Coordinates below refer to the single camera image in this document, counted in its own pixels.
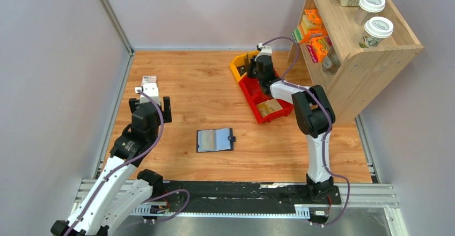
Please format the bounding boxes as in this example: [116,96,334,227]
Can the navy blue card holder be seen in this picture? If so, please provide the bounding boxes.
[196,128,236,153]

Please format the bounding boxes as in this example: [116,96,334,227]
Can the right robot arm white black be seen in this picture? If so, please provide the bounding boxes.
[238,54,335,196]

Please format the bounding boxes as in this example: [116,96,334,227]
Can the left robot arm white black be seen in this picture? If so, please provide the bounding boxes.
[50,97,172,235]

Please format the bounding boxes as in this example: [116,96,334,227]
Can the gold credit cards in bin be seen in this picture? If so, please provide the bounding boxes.
[256,99,283,118]

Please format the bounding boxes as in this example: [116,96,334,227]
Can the yellow plastic bin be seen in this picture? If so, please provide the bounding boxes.
[229,50,259,83]

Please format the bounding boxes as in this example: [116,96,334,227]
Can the red plastic bin middle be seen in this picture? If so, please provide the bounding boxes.
[238,76,270,102]

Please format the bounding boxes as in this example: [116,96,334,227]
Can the red plastic bin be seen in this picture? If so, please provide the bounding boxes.
[247,92,293,124]
[238,76,270,102]

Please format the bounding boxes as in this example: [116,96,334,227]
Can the red plastic bin front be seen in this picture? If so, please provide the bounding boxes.
[247,92,293,124]

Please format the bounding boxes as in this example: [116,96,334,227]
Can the white red small box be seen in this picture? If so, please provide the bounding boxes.
[141,76,157,86]

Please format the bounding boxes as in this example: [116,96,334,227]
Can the orange snack box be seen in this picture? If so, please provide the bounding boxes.
[306,36,332,63]

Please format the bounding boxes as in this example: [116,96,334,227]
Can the green orange boxes on shelf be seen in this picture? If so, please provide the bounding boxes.
[292,9,328,43]

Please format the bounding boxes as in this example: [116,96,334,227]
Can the glass bottle on shelf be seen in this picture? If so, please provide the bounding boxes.
[322,46,341,75]

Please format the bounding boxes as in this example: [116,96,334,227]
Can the wooden shelf unit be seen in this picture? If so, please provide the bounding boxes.
[288,0,424,124]

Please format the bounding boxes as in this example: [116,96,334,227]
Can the paper cup white lid front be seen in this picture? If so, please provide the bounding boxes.
[359,16,394,48]

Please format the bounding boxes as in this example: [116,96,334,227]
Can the paper cup white lid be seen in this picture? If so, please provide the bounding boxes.
[355,0,386,25]
[359,16,394,48]

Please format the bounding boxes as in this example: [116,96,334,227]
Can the paper cup white lid rear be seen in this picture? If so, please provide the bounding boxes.
[355,0,386,25]

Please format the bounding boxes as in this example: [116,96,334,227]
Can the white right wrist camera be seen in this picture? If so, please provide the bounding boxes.
[255,43,273,60]

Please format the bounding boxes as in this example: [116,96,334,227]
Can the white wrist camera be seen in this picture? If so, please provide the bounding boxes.
[135,83,161,106]
[255,43,273,60]

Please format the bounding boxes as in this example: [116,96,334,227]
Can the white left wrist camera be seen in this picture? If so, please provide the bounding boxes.
[135,83,161,106]

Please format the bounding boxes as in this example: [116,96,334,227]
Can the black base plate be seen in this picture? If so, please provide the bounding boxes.
[133,181,342,224]

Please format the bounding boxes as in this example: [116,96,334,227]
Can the aluminium rail frame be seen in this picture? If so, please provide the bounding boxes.
[64,179,409,236]

